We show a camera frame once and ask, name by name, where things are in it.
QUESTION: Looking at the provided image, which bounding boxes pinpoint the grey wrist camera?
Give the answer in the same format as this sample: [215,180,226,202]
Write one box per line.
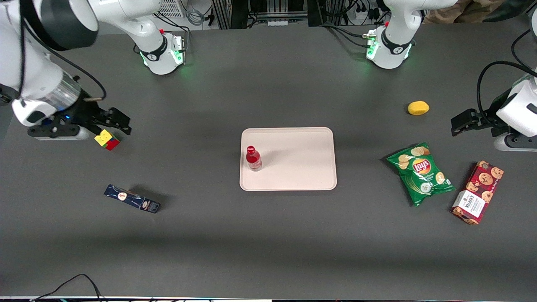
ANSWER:
[27,125,90,141]
[493,133,537,152]

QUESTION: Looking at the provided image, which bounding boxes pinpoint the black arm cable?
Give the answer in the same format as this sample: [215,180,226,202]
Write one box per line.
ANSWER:
[18,0,107,102]
[477,29,537,119]

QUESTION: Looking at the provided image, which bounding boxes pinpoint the black cable at table edge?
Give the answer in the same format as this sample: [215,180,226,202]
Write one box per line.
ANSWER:
[29,273,103,302]

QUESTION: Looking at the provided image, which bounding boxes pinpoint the yellow lemon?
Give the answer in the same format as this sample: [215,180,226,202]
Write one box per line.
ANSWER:
[407,101,430,116]

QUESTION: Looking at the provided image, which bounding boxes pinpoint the colourful rubik's cube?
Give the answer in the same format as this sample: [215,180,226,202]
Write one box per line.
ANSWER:
[94,129,121,151]

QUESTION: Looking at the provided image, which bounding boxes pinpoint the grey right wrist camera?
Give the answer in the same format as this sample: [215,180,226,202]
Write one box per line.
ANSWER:
[27,125,90,141]

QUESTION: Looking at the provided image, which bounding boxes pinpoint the aluminium frame rack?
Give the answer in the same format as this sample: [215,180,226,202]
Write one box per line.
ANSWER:
[211,0,314,30]

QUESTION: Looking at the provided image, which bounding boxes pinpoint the white power strip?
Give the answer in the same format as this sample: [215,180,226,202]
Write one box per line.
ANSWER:
[354,5,381,22]

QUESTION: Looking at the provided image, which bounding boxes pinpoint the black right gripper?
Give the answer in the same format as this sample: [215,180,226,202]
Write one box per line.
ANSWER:
[62,96,132,136]

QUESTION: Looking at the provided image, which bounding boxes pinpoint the dark blue long box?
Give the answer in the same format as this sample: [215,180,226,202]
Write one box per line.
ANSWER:
[104,184,161,214]

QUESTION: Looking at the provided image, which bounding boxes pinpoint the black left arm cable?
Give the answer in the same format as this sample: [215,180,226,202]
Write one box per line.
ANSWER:
[477,29,537,119]

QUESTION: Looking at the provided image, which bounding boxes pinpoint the grey coiled cable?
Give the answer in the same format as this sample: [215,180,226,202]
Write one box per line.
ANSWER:
[186,8,207,26]

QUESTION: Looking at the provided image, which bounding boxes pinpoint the white perforated box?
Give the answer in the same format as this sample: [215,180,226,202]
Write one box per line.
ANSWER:
[157,0,185,18]

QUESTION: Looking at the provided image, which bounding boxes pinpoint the red cookie box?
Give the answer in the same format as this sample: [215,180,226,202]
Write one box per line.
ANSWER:
[451,161,504,225]

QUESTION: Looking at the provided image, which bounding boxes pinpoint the red coke bottle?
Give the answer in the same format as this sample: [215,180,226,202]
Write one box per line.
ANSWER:
[245,145,263,172]

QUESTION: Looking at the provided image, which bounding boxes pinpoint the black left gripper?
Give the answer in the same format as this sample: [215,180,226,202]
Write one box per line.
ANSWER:
[451,90,517,137]

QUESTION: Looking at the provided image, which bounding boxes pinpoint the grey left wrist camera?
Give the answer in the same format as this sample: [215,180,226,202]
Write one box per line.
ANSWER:
[493,133,537,152]

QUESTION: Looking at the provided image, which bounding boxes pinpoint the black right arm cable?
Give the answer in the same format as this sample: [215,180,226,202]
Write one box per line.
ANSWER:
[18,0,107,102]

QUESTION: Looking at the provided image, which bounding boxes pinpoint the green Lay's chips bag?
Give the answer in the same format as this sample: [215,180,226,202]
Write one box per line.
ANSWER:
[386,143,456,208]

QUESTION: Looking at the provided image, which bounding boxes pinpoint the beige plastic tray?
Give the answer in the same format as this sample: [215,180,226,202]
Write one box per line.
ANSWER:
[239,127,338,192]

